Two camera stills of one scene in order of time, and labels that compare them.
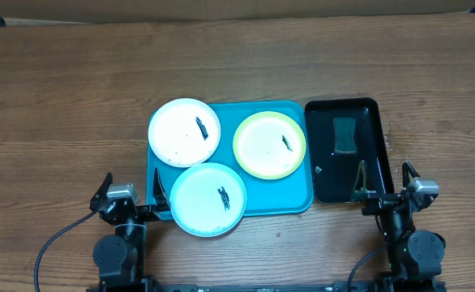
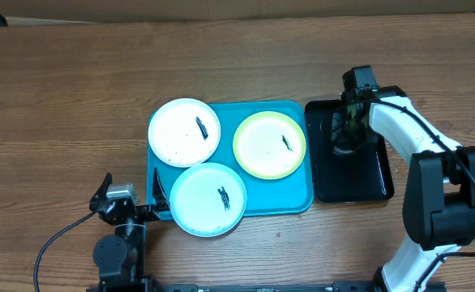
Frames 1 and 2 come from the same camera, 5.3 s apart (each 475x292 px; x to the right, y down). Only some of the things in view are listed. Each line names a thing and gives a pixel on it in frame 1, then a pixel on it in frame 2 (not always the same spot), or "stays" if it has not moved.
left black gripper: (151, 211) stays
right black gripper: (389, 201) → (350, 126)
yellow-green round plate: (269, 145) stays
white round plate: (184, 132) stays
